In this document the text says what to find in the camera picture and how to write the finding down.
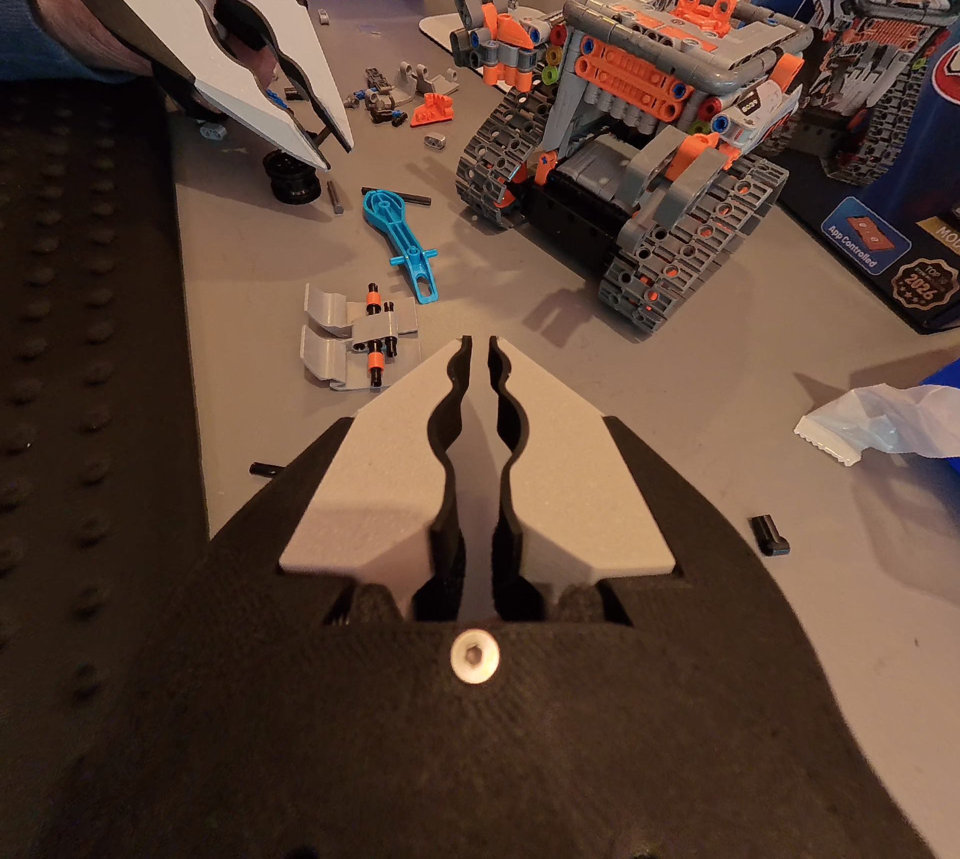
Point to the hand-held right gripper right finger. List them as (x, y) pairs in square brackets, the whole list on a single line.
[(592, 499)]

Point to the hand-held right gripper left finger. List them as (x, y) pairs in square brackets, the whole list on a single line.
[(367, 499)]

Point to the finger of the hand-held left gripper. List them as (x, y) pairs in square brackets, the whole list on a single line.
[(217, 71), (277, 4)]

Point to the grey angled connector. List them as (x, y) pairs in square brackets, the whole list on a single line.
[(379, 100)]

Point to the grey panel hinge assembly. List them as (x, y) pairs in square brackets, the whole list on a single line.
[(330, 341)]

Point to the black axle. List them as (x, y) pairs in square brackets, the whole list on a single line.
[(373, 323)]

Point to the blue plastic separator tool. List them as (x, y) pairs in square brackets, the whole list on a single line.
[(397, 236)]

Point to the person's left forearm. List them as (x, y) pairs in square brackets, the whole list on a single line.
[(15, 49)]

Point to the person's left hand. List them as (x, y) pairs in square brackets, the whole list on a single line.
[(75, 11)]

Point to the black spoked wheel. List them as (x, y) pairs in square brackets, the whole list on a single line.
[(292, 176)]

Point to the grey curved panel piece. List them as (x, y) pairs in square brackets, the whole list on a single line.
[(439, 80), (401, 79)]

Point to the short dark grey axle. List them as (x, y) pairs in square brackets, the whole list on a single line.
[(335, 197)]

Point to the black block connector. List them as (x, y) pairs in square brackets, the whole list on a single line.
[(770, 535)]

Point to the orange sloped panel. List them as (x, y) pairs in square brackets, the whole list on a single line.
[(433, 110)]

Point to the clear plastic bag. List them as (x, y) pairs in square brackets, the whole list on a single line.
[(877, 420)]

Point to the black dimpled pad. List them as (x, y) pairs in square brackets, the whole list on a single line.
[(90, 349)]

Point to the grey orange toy tracked robot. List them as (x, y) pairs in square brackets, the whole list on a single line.
[(637, 124)]

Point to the blue kit box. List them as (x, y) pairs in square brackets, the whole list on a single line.
[(862, 86)]

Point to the dark grey frame connector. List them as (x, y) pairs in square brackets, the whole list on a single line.
[(375, 79)]

